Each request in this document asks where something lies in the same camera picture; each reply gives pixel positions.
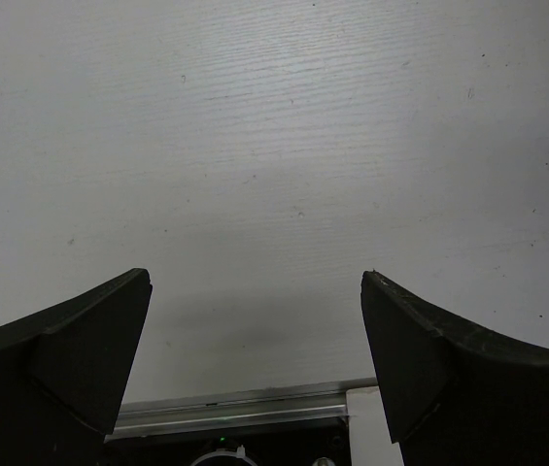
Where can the aluminium table rail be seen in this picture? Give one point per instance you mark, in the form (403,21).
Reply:
(235,409)

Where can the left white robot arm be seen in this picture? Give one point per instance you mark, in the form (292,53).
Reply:
(326,441)

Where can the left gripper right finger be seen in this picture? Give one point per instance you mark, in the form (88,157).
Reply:
(454,392)

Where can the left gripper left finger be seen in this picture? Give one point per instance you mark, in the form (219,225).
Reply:
(64,371)

